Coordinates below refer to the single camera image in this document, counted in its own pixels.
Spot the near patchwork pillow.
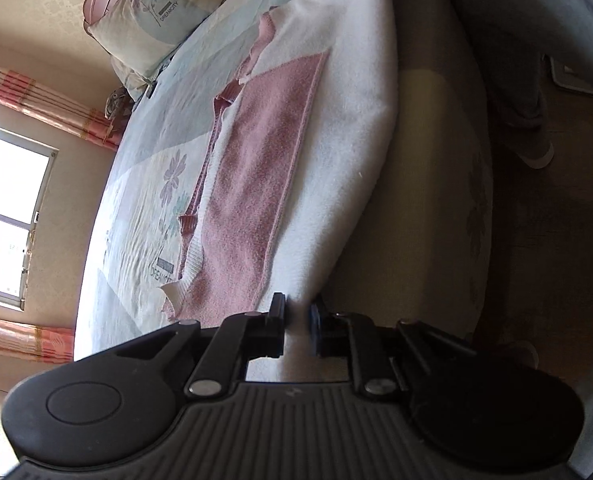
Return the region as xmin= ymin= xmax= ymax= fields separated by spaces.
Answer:
xmin=84 ymin=0 xmax=224 ymax=78

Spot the orange curtain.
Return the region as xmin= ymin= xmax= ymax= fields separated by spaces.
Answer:
xmin=0 ymin=67 xmax=122 ymax=152
xmin=0 ymin=319 xmax=74 ymax=364

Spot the patchwork pillow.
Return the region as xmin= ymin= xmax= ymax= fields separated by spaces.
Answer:
xmin=84 ymin=0 xmax=224 ymax=78
xmin=110 ymin=56 xmax=150 ymax=102

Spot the pink and white knit sweater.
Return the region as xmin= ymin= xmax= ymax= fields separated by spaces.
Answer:
xmin=164 ymin=0 xmax=397 ymax=382

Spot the patchwork pastel bed sheet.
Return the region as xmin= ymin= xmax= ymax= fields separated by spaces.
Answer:
xmin=75 ymin=0 xmax=492 ymax=357

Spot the far patchwork pillow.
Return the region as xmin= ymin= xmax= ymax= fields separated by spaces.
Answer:
xmin=110 ymin=56 xmax=150 ymax=102

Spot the small dark object on bed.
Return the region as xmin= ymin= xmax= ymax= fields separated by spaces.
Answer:
xmin=146 ymin=81 xmax=158 ymax=99

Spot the right orange curtain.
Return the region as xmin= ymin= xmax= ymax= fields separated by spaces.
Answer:
xmin=0 ymin=67 xmax=122 ymax=152

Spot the left orange curtain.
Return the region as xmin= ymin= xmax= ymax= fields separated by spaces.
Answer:
xmin=0 ymin=319 xmax=74 ymax=364

